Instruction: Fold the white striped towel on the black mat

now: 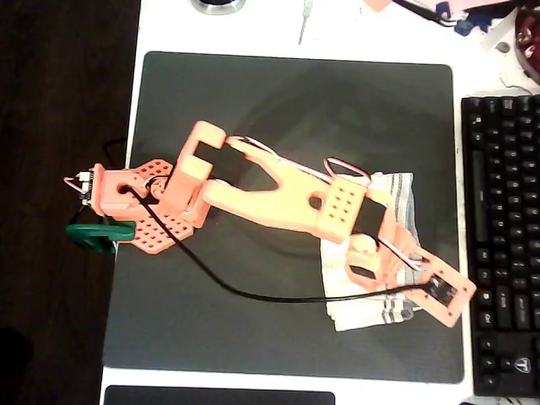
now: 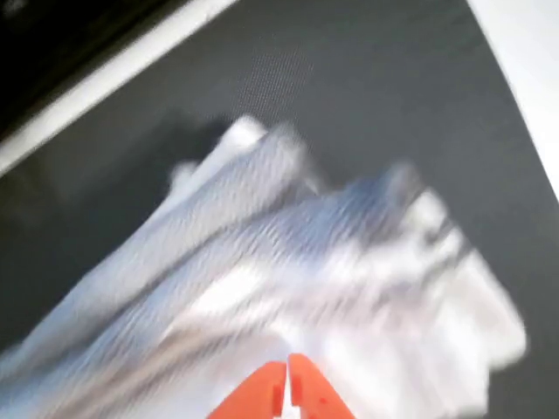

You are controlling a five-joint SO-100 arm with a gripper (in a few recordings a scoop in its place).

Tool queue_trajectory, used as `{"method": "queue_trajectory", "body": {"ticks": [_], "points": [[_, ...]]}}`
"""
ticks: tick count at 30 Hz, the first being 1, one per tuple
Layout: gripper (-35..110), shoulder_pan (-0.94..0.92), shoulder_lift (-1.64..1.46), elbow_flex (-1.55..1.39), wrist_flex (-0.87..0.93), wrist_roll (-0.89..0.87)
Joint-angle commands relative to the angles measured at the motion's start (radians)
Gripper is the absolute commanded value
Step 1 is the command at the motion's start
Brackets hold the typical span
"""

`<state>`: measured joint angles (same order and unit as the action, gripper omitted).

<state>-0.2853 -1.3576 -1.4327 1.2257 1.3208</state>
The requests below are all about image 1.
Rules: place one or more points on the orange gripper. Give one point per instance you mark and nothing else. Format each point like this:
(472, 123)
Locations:
(366, 273)

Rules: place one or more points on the white striped towel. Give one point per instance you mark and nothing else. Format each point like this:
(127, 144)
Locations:
(358, 316)

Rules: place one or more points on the black computer keyboard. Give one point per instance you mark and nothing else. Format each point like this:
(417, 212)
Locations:
(506, 253)

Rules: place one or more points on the dark grey desk mat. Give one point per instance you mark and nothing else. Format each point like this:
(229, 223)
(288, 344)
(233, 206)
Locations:
(211, 329)

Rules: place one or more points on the small grey pebble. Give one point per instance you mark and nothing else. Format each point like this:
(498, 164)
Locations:
(502, 46)

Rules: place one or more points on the black flat pad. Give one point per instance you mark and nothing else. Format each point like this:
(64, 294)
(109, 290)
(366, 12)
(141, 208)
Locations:
(211, 396)

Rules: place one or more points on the blue plastic object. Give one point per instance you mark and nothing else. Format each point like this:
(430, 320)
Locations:
(468, 25)

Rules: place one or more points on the dark red bowl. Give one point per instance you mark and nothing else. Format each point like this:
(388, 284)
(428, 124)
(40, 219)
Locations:
(529, 42)

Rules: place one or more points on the small orange printed part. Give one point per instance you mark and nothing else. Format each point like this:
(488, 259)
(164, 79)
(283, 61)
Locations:
(377, 4)

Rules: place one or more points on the round metal object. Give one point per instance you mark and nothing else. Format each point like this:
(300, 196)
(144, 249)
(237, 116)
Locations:
(219, 6)

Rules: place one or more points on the green table clamp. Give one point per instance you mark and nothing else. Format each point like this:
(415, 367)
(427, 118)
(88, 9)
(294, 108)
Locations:
(93, 232)

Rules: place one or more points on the small controller board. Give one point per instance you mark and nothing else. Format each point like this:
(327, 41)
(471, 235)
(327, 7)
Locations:
(84, 181)

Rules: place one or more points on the orange gripper camera mount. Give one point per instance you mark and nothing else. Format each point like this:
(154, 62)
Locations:
(462, 287)

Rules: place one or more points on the orange perforated base plate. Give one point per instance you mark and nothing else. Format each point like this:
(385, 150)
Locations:
(162, 236)

